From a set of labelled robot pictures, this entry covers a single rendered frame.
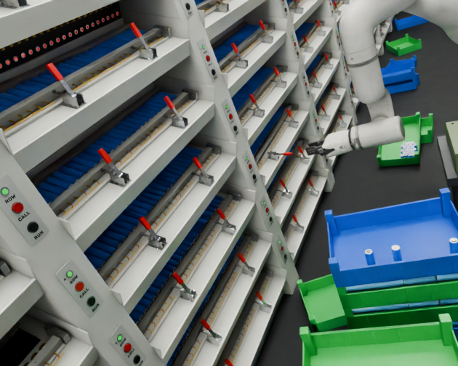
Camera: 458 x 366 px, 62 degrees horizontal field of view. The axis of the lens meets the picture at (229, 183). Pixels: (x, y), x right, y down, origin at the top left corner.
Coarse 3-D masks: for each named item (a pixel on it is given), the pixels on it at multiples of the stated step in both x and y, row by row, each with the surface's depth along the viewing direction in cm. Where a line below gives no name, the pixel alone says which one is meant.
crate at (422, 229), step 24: (336, 216) 103; (360, 216) 101; (384, 216) 100; (408, 216) 99; (432, 216) 97; (456, 216) 89; (336, 240) 102; (360, 240) 99; (384, 240) 96; (408, 240) 93; (432, 240) 91; (336, 264) 86; (360, 264) 93; (384, 264) 84; (408, 264) 82; (432, 264) 81; (456, 264) 80
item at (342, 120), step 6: (342, 108) 248; (348, 108) 246; (336, 114) 248; (342, 114) 249; (348, 114) 249; (336, 120) 240; (342, 120) 236; (348, 120) 244; (330, 126) 236; (336, 126) 238; (342, 126) 237; (348, 126) 244; (330, 132) 229; (336, 156) 217; (330, 162) 205
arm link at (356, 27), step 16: (368, 0) 105; (384, 0) 103; (400, 0) 102; (416, 0) 102; (352, 16) 107; (368, 16) 106; (384, 16) 107; (352, 32) 108; (368, 32) 108; (352, 48) 111; (368, 48) 110; (352, 64) 114
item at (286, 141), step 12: (300, 108) 182; (288, 120) 175; (300, 120) 175; (288, 132) 167; (276, 144) 160; (288, 144) 160; (264, 156) 154; (264, 168) 147; (276, 168) 150; (264, 180) 138
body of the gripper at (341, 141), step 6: (336, 132) 139; (342, 132) 136; (348, 132) 131; (330, 138) 137; (336, 138) 134; (342, 138) 132; (348, 138) 130; (324, 144) 136; (330, 144) 134; (336, 144) 132; (342, 144) 131; (348, 144) 130; (336, 150) 133; (342, 150) 132; (348, 150) 132; (330, 156) 135
